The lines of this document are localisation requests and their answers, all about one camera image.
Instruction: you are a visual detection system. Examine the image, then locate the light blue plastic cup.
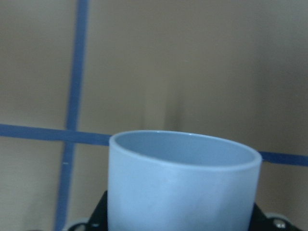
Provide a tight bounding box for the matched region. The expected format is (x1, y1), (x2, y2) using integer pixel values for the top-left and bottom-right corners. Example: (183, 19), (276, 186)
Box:
(107, 130), (262, 231)

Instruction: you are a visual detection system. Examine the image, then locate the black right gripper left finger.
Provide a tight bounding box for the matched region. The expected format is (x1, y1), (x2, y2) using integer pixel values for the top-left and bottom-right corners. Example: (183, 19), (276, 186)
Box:
(64, 191), (108, 231)

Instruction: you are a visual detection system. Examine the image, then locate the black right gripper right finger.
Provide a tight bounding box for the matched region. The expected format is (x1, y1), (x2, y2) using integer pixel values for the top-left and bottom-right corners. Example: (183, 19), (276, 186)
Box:
(251, 204), (300, 231)

